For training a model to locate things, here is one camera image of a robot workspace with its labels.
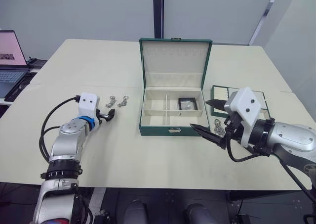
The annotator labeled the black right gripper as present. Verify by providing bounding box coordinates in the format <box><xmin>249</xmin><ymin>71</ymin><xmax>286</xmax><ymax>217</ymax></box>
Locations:
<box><xmin>189</xmin><ymin>98</ymin><xmax>245</xmax><ymax>151</ymax></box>

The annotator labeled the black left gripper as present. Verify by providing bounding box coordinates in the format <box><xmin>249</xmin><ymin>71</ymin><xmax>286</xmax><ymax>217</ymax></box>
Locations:
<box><xmin>94</xmin><ymin>108</ymin><xmax>117</xmax><ymax>125</ymax></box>

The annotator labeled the green jewelry tray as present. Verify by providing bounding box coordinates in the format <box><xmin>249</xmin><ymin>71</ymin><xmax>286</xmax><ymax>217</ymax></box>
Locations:
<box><xmin>210</xmin><ymin>85</ymin><xmax>271</xmax><ymax>119</ymax></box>

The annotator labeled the black display case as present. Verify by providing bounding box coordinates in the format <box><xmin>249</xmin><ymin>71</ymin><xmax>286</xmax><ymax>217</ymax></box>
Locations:
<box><xmin>178</xmin><ymin>97</ymin><xmax>199</xmax><ymax>111</ymax></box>

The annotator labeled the green jewelry box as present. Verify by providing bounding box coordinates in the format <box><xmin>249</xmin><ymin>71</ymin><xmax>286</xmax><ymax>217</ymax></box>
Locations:
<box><xmin>138</xmin><ymin>37</ymin><xmax>214</xmax><ymax>137</ymax></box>

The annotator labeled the open laptop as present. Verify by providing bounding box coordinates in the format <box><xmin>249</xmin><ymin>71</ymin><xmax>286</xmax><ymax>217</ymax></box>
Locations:
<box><xmin>0</xmin><ymin>30</ymin><xmax>31</xmax><ymax>99</ymax></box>

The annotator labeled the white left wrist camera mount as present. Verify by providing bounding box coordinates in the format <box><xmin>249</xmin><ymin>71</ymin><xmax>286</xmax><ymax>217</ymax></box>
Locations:
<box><xmin>78</xmin><ymin>92</ymin><xmax>100</xmax><ymax>116</ymax></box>

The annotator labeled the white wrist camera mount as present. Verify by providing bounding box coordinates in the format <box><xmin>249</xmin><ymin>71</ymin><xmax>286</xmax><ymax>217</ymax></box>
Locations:
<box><xmin>227</xmin><ymin>87</ymin><xmax>263</xmax><ymax>146</ymax></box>
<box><xmin>78</xmin><ymin>92</ymin><xmax>100</xmax><ymax>116</ymax></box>

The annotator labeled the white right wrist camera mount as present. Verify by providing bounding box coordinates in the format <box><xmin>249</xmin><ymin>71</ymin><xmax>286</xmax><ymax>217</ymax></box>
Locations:
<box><xmin>227</xmin><ymin>87</ymin><xmax>263</xmax><ymax>146</ymax></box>

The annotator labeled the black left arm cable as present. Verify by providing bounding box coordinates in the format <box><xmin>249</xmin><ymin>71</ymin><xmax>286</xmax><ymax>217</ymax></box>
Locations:
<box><xmin>40</xmin><ymin>96</ymin><xmax>81</xmax><ymax>164</ymax></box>

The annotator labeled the black wall pillar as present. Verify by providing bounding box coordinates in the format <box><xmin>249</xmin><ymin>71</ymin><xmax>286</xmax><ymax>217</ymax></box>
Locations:
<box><xmin>152</xmin><ymin>0</ymin><xmax>165</xmax><ymax>39</ymax></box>

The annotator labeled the silver diagonal frame bar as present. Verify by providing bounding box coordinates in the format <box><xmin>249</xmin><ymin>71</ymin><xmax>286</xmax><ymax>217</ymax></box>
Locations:
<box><xmin>247</xmin><ymin>0</ymin><xmax>282</xmax><ymax>46</ymax></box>

